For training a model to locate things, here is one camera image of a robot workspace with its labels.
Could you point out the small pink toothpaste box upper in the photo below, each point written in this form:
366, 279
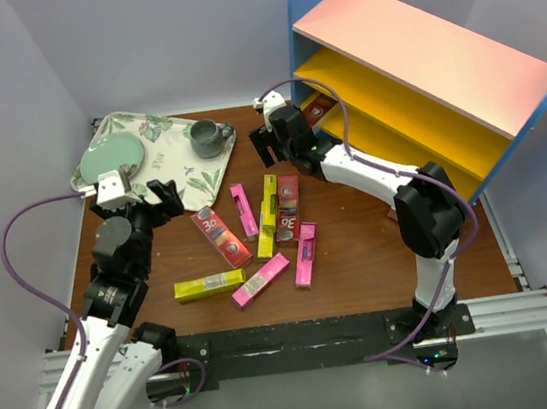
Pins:
249, 225

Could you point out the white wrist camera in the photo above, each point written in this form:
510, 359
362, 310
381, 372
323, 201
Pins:
112, 191
267, 104

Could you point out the pink toothpaste box right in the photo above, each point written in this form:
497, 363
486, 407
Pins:
305, 256

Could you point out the blue shelf with coloured boards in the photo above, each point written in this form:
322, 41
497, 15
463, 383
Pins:
416, 87

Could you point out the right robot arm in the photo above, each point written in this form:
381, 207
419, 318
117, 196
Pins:
430, 213

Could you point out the yellow toothpaste box upright centre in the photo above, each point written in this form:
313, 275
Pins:
268, 215

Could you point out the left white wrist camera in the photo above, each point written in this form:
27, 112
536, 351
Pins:
112, 191

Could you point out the red 3D toothpaste box right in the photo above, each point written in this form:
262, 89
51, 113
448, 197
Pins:
288, 221

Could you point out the floral leaf print tray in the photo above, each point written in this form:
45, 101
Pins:
168, 155

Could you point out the yellow toothpaste box lying left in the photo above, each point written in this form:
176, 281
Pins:
212, 285

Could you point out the red 3D toothpaste box left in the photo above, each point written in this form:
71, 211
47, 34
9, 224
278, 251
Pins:
221, 237

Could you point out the mint green ceramic plate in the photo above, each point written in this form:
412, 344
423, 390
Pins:
112, 152

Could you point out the dark red toothpaste box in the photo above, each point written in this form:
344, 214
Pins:
316, 108

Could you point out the black mounting base plate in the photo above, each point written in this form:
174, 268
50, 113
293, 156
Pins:
301, 346

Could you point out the grey ceramic mug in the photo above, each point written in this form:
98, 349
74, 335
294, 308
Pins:
208, 138

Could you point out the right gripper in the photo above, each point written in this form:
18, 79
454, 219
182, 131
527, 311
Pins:
263, 140

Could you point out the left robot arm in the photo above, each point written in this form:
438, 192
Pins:
111, 360

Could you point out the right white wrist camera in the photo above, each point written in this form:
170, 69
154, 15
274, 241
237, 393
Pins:
267, 104

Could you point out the pink toothpaste box lower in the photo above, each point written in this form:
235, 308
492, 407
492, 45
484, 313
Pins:
248, 291

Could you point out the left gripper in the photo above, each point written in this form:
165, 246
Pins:
166, 193

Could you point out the red 3d toothpaste box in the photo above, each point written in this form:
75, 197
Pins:
288, 221
221, 237

